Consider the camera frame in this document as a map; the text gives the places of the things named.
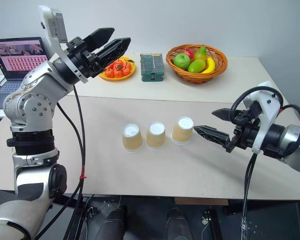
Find yellow toy banana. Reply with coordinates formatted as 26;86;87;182
201;56;216;74

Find red cable tape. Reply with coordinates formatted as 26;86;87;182
79;164;88;180

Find brown paper cup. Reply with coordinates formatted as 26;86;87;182
145;121;166;152
170;116;195;146
121;122;144;153

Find open silver laptop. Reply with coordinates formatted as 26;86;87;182
0;36;51;110

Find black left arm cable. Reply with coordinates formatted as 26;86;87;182
63;83;87;240
33;102;87;240

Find green yellow toy pear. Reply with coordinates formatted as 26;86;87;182
193;46;208;62

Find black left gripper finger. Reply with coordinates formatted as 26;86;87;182
82;27;116;54
94;37;132;70

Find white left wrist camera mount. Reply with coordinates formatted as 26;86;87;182
37;4;69;66

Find green toy apple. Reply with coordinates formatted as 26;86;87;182
173;52;191;70

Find brown cardboard piece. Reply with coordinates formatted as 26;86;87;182
174;196;230;206

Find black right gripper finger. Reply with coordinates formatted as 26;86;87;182
211;107;239;124
193;125;231;149

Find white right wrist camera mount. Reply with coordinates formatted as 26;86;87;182
242;80;285;154

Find green transparent bit case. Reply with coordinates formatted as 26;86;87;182
140;73;165;83
139;52;165;76

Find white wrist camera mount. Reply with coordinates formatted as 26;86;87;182
37;4;69;66
242;80;285;154

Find red toy apple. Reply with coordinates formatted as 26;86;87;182
183;48;195;60

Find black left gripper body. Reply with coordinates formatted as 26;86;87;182
65;36;105;79

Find brown wicker basket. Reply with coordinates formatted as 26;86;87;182
165;44;228;85

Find dark rounded shape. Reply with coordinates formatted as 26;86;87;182
99;204;128;240
166;207;193;240

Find yellow plate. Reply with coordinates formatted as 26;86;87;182
98;56;137;82

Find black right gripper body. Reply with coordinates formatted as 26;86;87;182
224;101;263;154

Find green toy mango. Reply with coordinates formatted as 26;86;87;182
187;59;207;74

